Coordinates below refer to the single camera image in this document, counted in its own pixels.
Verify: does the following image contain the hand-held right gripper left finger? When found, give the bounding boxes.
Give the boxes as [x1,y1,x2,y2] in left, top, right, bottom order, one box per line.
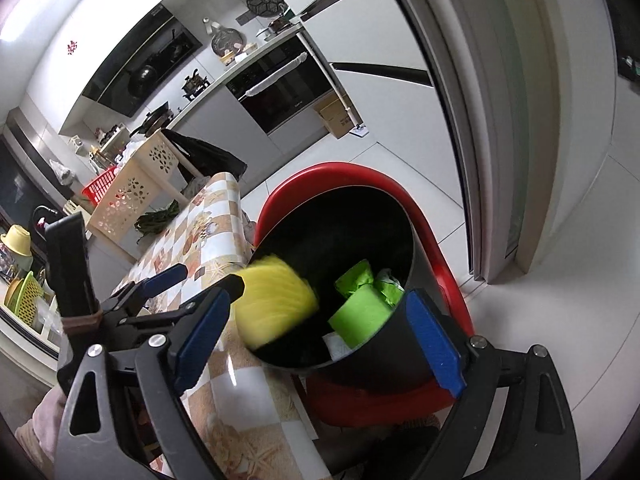
[54,275,247,480]

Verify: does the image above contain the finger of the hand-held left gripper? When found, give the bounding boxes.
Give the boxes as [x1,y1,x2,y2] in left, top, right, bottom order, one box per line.
[102,262,190,318]
[117,299,208,348]

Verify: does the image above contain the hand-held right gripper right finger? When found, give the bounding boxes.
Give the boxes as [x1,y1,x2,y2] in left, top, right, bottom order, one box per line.
[405,287,573,480]

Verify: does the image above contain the green sponge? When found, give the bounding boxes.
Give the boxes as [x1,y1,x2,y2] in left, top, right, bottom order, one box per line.
[327,290,393,348]

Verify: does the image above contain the yellow foam net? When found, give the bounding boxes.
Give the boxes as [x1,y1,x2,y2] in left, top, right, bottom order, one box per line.
[234,255,321,353]

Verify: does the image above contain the black bin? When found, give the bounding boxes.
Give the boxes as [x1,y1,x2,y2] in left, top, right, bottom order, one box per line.
[248,185,443,396]

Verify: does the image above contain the person's left forearm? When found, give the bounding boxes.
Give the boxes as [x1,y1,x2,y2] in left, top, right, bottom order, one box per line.
[14,387,68,461]

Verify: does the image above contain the yellow-green strainer basket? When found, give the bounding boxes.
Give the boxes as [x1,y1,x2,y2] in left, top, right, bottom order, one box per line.
[4,270,47,332]

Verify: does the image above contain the yellow bowl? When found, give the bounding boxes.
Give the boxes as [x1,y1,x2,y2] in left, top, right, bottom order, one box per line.
[0,224,33,271]

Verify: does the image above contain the green vegetables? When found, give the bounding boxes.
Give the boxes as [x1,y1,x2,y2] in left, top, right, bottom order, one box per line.
[134,200,181,233]

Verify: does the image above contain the black faucet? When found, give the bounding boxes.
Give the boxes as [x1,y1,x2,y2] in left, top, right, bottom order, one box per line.
[32,205,66,233]

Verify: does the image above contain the red plastic stool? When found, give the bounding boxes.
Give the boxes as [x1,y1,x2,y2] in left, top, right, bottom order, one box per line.
[253,161,476,428]

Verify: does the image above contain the beige plastic chair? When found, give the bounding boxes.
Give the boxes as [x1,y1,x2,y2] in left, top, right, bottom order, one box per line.
[86,130,206,263]

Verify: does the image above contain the red plastic basket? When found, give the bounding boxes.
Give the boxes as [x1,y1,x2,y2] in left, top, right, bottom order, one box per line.
[81,164,121,206]

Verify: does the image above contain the white plastic bag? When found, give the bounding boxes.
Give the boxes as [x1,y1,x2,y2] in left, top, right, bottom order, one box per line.
[48,159,76,186]

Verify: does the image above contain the person's leg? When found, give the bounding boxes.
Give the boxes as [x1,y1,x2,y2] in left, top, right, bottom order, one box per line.
[320,422,451,480]

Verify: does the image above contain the black garment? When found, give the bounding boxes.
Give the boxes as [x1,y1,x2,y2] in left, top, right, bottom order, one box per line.
[160,129,248,181]

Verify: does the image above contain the black wok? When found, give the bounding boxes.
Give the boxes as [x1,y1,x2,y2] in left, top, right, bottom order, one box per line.
[131,101,173,136]

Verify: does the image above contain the black range hood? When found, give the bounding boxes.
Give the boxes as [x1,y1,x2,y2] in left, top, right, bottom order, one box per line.
[80,4,203,118]

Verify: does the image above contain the black built-in oven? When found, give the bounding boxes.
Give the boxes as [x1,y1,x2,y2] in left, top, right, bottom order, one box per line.
[225,35,338,136]

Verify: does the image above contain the cardboard box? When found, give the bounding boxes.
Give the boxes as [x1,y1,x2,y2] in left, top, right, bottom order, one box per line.
[312,92,358,140]

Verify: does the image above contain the round patterned plate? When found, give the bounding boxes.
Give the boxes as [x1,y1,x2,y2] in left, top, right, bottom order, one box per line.
[210,30,243,56]

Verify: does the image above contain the white upper cabinets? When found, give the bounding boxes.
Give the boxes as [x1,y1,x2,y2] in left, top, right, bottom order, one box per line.
[15,0,301,136]

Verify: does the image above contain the white refrigerator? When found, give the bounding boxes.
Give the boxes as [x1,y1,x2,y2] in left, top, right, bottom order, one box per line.
[250,0,451,146]

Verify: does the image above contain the sliding door frame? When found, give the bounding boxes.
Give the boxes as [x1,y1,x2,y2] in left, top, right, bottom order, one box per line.
[375,0,616,286]

